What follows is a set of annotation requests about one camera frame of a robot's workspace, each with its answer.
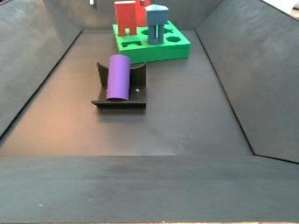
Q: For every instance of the blue pentagon block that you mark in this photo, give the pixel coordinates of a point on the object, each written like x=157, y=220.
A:
x=157, y=18

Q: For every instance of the black curved holder stand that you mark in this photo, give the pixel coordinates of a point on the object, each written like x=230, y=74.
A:
x=137, y=94

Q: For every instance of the purple cylinder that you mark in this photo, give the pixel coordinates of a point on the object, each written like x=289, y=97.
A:
x=118, y=78

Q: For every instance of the red rectangular block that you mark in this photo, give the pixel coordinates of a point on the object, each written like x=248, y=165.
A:
x=126, y=17

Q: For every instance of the green shape sorter board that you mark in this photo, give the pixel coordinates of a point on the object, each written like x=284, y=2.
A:
x=136, y=47

